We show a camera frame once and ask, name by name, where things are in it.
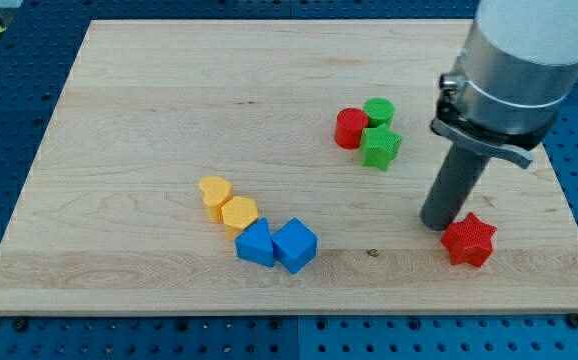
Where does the red star block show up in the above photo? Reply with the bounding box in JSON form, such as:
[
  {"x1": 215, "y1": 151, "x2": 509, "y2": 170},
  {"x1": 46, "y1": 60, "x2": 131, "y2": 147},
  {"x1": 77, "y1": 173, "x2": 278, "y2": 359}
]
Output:
[{"x1": 440, "y1": 213, "x2": 497, "y2": 267}]

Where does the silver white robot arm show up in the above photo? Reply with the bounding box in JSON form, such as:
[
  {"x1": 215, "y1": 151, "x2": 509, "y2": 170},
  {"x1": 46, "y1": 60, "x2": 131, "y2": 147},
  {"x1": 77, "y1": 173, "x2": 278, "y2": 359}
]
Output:
[{"x1": 431, "y1": 0, "x2": 578, "y2": 168}]

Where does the green star block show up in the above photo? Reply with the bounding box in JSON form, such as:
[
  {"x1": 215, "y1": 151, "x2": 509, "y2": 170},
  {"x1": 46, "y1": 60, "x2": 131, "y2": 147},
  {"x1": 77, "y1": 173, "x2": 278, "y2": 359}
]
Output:
[{"x1": 360, "y1": 124, "x2": 403, "y2": 171}]

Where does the yellow hexagon block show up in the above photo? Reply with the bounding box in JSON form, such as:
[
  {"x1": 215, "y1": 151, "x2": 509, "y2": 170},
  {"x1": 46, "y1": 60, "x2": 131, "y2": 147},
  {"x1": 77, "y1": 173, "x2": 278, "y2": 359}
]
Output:
[{"x1": 221, "y1": 196, "x2": 259, "y2": 240}]

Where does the blue cube block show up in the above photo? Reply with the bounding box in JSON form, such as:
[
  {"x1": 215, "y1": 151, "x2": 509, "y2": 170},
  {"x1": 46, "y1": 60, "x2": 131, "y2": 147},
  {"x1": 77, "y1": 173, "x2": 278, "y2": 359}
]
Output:
[{"x1": 271, "y1": 218, "x2": 318, "y2": 274}]

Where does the blue triangle block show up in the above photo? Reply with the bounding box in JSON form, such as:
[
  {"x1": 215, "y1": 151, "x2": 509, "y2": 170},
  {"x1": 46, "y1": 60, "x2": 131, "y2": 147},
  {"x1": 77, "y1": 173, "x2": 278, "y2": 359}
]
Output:
[{"x1": 235, "y1": 218, "x2": 275, "y2": 267}]

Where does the yellow heart block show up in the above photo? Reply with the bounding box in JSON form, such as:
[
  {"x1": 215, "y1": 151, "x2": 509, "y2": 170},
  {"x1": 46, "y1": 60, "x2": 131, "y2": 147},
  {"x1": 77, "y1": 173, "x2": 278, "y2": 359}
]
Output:
[{"x1": 198, "y1": 176, "x2": 233, "y2": 223}]

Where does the red cylinder block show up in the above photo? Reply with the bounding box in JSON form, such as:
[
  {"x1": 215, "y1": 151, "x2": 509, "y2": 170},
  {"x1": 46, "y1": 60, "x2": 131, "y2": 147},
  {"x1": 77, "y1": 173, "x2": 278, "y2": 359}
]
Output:
[{"x1": 334, "y1": 108, "x2": 369, "y2": 149}]

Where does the light wooden board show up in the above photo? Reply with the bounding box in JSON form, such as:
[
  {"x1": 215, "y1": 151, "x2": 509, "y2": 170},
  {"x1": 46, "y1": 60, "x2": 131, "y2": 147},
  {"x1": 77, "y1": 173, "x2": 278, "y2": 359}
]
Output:
[{"x1": 0, "y1": 20, "x2": 578, "y2": 316}]

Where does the green cylinder block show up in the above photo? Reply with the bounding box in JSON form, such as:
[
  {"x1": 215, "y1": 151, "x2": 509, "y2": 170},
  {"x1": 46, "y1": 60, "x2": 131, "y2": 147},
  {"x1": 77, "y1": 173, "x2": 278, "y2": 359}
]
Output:
[{"x1": 363, "y1": 97, "x2": 395, "y2": 127}]

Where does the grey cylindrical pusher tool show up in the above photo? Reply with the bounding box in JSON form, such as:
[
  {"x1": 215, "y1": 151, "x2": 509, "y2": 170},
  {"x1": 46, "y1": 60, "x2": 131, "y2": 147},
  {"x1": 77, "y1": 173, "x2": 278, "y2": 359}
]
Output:
[{"x1": 420, "y1": 145, "x2": 490, "y2": 231}]

